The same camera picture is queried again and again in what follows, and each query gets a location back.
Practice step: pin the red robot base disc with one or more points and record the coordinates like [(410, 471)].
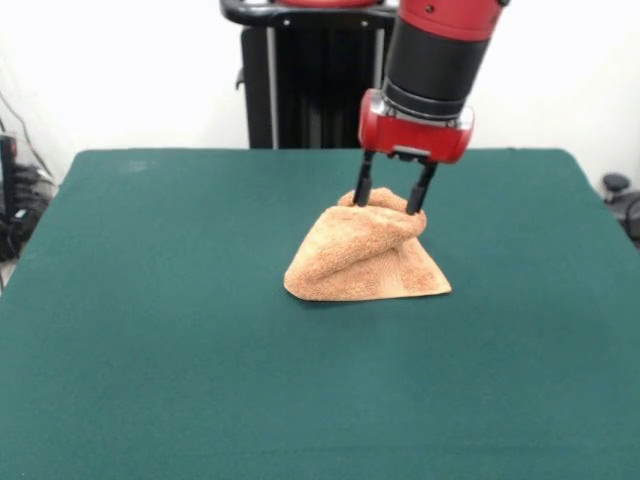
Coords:
[(325, 2)]

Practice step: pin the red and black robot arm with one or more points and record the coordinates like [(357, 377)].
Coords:
[(440, 50)]

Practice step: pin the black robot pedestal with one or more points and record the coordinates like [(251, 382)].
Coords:
[(300, 80)]

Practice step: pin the tan terry cloth towel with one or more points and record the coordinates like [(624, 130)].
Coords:
[(360, 260)]

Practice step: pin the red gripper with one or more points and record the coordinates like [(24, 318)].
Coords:
[(415, 137)]

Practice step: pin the black upright device, red light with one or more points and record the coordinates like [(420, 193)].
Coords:
[(8, 200)]

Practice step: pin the dark green table cloth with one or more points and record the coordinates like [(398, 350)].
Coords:
[(150, 310)]

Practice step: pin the black plug bundle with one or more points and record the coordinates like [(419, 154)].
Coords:
[(32, 182)]

